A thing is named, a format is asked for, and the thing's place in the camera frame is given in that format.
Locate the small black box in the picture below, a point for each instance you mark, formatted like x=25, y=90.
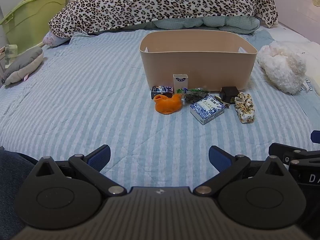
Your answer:
x=229, y=93

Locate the blue white patterned box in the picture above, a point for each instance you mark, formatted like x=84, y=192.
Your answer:
x=207, y=108

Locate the person's jeans leg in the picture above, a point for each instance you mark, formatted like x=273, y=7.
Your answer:
x=12, y=180

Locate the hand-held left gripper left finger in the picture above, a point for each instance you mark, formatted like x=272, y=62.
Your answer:
x=98, y=157

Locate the dark blue small box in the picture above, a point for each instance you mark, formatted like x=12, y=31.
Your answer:
x=161, y=91

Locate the small white box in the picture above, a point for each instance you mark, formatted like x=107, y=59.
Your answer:
x=180, y=82

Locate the clear plastic container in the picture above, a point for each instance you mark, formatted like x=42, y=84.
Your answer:
x=10, y=52

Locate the white fluffy cushion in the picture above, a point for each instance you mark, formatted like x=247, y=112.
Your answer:
x=282, y=66

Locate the pale purple headboard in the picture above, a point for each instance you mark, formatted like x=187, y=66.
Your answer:
x=295, y=2

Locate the grey plush pillow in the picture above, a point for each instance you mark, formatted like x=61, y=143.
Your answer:
x=22, y=63

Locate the light blue folded quilt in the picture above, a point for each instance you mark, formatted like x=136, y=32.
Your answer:
x=225, y=23

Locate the leopard print blanket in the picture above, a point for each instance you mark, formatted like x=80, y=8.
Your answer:
x=160, y=2

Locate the beige plastic storage bin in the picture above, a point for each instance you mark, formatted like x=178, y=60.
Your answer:
x=200, y=65

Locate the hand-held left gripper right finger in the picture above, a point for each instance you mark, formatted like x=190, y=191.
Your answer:
x=220, y=157

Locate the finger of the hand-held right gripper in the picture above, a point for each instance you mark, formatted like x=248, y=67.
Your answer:
x=315, y=137
x=282, y=152

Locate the green plastic storage box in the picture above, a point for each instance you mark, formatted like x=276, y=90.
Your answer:
x=32, y=20

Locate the dark green snack packet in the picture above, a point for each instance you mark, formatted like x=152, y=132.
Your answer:
x=196, y=95

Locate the leopard print scrunchie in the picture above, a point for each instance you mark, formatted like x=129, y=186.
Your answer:
x=245, y=107

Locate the orange sock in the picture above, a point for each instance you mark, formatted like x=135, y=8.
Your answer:
x=167, y=105

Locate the pink floral cloth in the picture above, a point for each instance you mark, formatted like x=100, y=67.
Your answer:
x=53, y=40

